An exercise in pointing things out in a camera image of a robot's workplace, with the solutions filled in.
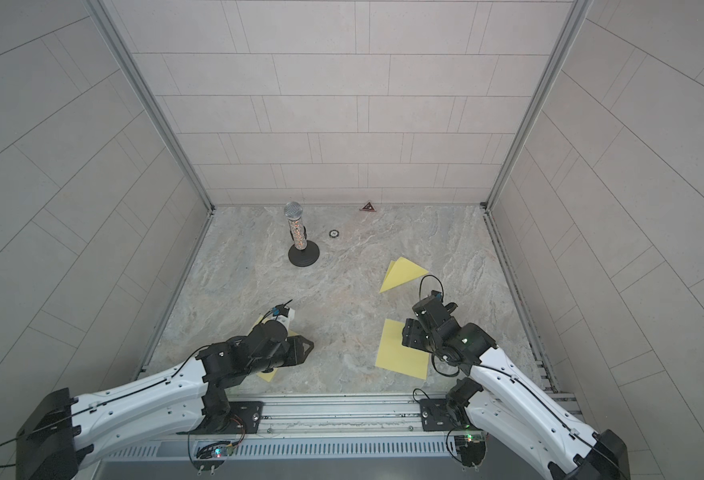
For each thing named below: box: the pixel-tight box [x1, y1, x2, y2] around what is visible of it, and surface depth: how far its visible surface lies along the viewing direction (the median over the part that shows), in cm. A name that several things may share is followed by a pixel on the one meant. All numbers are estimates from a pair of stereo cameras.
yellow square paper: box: [380, 257, 429, 293], surface depth 96 cm
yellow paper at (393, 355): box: [375, 318, 430, 380], surface depth 82 cm
